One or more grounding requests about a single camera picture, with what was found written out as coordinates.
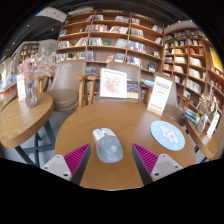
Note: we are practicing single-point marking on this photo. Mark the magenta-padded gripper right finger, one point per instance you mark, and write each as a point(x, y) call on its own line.
point(145, 159)

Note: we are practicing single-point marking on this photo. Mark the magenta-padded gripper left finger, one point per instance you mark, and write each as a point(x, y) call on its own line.
point(77, 159)

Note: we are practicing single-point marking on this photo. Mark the grey computer mouse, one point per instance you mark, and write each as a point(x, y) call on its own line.
point(108, 146)

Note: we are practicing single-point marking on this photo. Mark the round light blue mouse pad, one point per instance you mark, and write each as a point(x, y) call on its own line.
point(167, 135)

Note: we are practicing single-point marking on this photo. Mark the round wooden side table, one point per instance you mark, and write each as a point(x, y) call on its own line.
point(6, 101)
point(201, 140)
point(23, 120)

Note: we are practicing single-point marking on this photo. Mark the stack of books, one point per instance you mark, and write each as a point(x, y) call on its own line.
point(191, 115)

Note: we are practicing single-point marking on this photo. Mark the white and red sign card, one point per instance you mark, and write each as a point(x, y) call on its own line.
point(160, 95)

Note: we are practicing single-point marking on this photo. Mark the glass vase with beige flowers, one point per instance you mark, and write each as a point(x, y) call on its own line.
point(201, 123)

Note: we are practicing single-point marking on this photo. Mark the dark upright book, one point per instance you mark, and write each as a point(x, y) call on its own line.
point(132, 89)

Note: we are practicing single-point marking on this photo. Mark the small white sign card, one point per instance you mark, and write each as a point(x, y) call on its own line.
point(21, 87)
point(213, 124)

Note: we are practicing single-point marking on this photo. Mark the glass vase with pink flowers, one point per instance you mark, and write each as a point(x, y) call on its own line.
point(31, 95)

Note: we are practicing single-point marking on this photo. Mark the white framed floral picture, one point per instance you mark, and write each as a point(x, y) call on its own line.
point(113, 83)

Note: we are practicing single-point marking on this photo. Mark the curved wooden bookshelf unit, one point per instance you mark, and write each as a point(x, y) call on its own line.
point(193, 66)

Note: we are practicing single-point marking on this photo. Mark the colourful book display stand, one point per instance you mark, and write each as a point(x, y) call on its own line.
point(6, 80)

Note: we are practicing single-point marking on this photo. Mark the small distant bookshelf unit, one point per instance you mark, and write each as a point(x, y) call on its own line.
point(28, 51)

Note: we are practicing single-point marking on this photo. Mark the wide wooden bookshelf unit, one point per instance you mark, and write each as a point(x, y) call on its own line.
point(110, 36)

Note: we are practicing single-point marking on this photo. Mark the white hanging ceiling panel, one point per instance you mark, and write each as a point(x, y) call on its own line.
point(51, 14)
point(80, 10)

